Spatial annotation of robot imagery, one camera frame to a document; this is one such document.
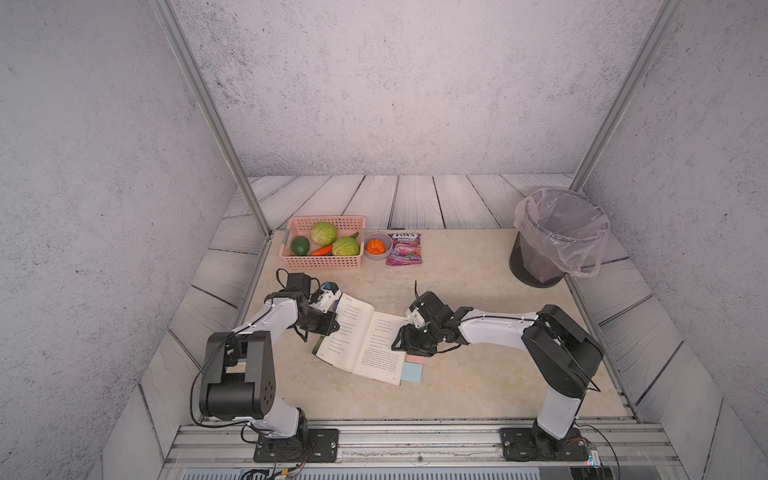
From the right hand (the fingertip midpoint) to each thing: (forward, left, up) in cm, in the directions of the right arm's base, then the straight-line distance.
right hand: (398, 351), depth 86 cm
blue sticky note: (-5, -4, -3) cm, 7 cm away
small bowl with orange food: (+38, +8, +3) cm, 39 cm away
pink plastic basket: (+50, +39, +2) cm, 63 cm away
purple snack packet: (+40, -3, -2) cm, 40 cm away
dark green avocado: (+40, +36, +2) cm, 54 cm away
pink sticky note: (-1, -4, -2) cm, 4 cm away
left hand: (+8, +18, +1) cm, 20 cm away
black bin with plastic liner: (+37, -54, +10) cm, 66 cm away
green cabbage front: (+37, +18, +4) cm, 41 cm away
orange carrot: (+38, +28, 0) cm, 47 cm away
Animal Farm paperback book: (+3, +11, -2) cm, 11 cm away
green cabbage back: (+43, +28, +5) cm, 51 cm away
